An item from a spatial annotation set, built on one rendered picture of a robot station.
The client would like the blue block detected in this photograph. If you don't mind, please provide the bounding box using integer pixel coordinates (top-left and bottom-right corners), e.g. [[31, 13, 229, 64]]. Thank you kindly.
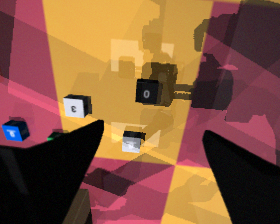
[[2, 121, 29, 141]]

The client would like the green block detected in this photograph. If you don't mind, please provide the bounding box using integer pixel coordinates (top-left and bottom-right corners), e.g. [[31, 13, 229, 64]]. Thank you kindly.
[[47, 132, 65, 141]]

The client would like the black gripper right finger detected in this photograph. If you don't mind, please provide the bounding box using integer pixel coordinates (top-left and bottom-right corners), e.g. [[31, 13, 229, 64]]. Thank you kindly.
[[202, 130, 280, 224]]

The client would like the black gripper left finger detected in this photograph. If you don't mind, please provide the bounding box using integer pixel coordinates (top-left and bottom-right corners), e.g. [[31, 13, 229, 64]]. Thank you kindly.
[[0, 120, 104, 224]]

